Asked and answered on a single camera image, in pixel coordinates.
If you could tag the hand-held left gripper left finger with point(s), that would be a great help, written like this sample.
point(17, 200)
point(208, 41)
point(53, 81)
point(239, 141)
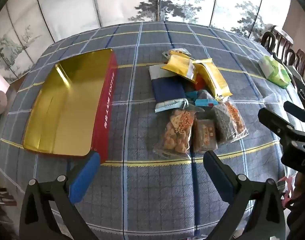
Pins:
point(83, 177)

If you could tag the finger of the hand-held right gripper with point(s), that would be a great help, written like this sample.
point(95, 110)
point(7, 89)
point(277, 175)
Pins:
point(275, 121)
point(298, 112)

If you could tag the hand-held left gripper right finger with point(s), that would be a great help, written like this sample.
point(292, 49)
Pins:
point(217, 173)

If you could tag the clear orange snack packet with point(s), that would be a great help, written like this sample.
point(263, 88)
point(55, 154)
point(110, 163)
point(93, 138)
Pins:
point(236, 117)

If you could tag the clear brown cake packet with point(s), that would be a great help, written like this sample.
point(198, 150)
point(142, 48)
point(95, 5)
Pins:
point(205, 135)

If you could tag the dark green snack packet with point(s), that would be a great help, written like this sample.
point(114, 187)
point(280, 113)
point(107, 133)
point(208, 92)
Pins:
point(222, 125)

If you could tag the clear fried twist packet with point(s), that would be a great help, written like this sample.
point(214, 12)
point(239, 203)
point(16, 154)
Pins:
point(176, 132)

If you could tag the yellow snack packet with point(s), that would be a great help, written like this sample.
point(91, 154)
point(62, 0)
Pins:
point(215, 82)
point(178, 66)

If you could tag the light blue candy packet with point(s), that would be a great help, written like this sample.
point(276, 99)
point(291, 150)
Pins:
point(205, 102)

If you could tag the red and gold tin box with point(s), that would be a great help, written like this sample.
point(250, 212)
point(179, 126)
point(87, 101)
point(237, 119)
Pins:
point(67, 100)

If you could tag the red snack packet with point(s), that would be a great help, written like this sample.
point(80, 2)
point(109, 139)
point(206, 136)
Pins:
point(200, 81)

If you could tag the navy and white snack packet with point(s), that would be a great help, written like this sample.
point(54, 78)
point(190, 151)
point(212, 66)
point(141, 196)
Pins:
point(167, 90)

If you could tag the person's right forearm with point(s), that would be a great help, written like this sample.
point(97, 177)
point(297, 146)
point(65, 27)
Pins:
point(302, 205)

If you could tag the dark grey object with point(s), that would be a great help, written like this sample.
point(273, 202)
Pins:
point(302, 87)

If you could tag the green tissue pack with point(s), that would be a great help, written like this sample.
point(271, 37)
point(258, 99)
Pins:
point(275, 71)

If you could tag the dark wooden chair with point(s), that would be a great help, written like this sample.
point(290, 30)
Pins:
point(301, 57)
point(267, 38)

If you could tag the blue plaid tablecloth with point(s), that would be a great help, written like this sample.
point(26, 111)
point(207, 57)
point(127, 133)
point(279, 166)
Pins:
point(147, 180)

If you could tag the dark wooden furniture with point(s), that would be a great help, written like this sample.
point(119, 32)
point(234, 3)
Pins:
point(2, 200)

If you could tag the beige round disc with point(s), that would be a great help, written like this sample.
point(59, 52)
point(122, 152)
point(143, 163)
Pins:
point(0, 101)

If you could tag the painted landscape folding screen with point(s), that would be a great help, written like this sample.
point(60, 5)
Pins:
point(67, 5)

